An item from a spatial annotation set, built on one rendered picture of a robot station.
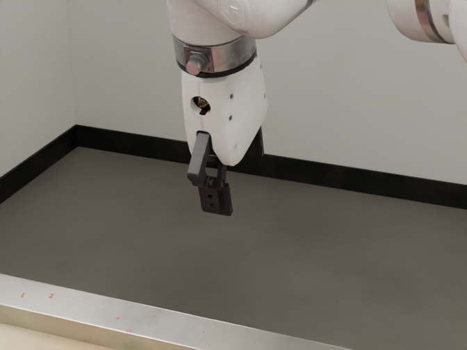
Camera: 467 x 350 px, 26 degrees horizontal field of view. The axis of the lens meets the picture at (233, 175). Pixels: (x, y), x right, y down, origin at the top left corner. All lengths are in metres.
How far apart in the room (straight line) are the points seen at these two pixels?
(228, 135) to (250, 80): 0.06
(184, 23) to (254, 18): 0.11
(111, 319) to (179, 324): 0.07
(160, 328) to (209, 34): 0.30
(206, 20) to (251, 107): 0.13
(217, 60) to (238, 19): 0.10
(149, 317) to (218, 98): 0.24
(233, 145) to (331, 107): 3.41
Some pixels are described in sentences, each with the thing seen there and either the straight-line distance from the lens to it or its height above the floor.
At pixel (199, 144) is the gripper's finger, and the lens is 0.94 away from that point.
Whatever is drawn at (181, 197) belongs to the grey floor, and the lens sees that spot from 4.38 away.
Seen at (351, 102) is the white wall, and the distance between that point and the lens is 4.32.
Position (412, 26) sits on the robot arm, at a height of 1.72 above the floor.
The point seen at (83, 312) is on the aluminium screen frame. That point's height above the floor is 1.37.
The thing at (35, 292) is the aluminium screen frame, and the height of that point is 1.37.
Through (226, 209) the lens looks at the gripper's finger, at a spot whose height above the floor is 1.48.
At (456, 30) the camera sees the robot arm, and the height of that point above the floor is 1.75.
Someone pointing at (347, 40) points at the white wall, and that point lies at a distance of 4.24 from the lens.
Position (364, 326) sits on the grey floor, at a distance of 3.53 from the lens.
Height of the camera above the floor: 1.93
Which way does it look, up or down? 25 degrees down
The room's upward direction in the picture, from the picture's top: straight up
